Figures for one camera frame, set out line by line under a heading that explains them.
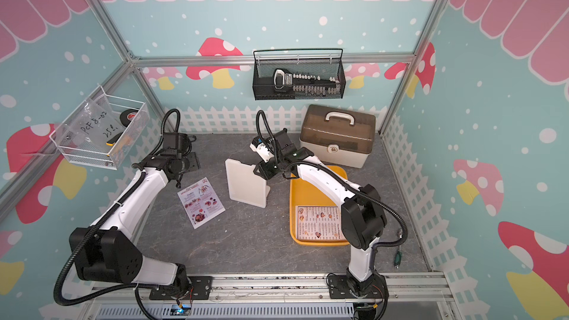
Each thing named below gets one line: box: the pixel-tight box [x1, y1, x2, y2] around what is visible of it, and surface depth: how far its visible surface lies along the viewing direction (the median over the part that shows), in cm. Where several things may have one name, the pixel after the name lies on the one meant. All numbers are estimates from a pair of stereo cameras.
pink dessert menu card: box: [177, 177, 226, 230], surface depth 96 cm
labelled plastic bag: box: [60, 97, 125, 152], surface depth 68 cm
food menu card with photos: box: [295, 205, 345, 240], surface depth 91 cm
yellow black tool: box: [105, 131, 124, 146], surface depth 66 cm
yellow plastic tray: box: [288, 165, 349, 246], surface depth 88 cm
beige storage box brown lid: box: [299, 104, 376, 169], surface depth 99 cm
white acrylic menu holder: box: [225, 157, 272, 209], surface depth 86 cm
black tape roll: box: [119, 108, 139, 127], surface depth 81 cm
